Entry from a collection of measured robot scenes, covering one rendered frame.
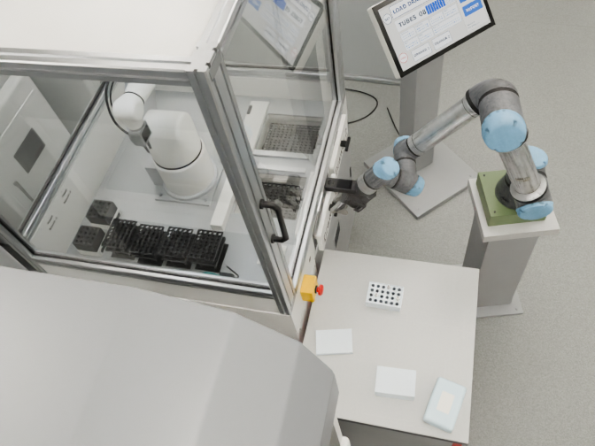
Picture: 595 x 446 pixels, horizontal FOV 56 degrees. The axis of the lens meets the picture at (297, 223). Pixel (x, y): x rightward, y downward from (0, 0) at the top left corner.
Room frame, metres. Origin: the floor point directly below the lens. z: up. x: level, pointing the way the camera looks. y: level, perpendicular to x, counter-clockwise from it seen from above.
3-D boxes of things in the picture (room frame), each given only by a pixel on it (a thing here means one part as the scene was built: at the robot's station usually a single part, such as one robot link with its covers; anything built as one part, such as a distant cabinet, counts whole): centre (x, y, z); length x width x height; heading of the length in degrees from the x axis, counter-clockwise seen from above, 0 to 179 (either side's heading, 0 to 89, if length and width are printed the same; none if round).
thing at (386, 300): (0.85, -0.24, 0.78); 0.12 x 0.08 x 0.04; 64
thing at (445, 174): (1.92, -0.77, 0.51); 0.50 x 0.45 x 1.02; 21
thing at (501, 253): (1.11, -0.83, 0.38); 0.30 x 0.30 x 0.76; 81
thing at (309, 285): (0.90, 0.01, 0.88); 0.07 x 0.05 x 0.07; 156
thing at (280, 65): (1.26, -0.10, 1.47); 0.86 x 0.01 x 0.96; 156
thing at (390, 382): (0.54, -0.19, 0.79); 0.13 x 0.09 x 0.05; 68
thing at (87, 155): (1.00, 0.52, 1.52); 0.87 x 0.01 x 0.86; 66
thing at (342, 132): (1.50, -0.24, 0.87); 0.29 x 0.02 x 0.11; 156
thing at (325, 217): (1.21, -0.12, 0.87); 0.29 x 0.02 x 0.11; 156
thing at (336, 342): (0.73, -0.03, 0.77); 0.13 x 0.09 x 0.02; 78
